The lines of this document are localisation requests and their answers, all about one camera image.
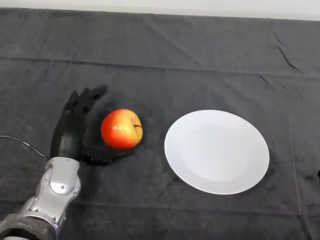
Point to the red yellow apple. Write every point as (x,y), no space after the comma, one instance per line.
(120,131)

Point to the dark grey table cloth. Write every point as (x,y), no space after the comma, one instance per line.
(175,62)

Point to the white round plate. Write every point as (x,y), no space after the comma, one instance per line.
(217,153)

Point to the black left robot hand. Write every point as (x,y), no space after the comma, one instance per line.
(70,130)

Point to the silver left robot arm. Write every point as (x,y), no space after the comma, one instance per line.
(57,182)

